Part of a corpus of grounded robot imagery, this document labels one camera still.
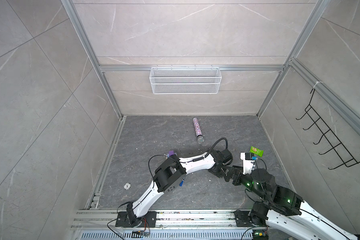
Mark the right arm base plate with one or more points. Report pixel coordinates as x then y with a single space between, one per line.
246 219

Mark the black wire hook rack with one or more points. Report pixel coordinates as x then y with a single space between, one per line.
328 134

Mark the small white gear piece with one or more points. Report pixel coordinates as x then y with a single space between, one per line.
127 186

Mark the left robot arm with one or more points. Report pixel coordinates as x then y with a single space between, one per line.
170 175

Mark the white wire mesh basket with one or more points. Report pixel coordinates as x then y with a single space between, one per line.
185 80

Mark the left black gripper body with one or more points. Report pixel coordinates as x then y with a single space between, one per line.
219 172

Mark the blue white marker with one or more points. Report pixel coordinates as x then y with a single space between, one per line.
181 183

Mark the glitter sprinkle tube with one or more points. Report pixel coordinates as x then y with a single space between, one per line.
199 135

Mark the green circuit board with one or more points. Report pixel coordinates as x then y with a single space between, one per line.
260 235

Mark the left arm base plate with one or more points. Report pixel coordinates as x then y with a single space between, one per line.
144 219

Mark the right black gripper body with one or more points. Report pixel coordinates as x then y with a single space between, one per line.
239 172

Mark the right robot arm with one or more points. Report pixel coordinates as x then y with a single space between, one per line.
283 209

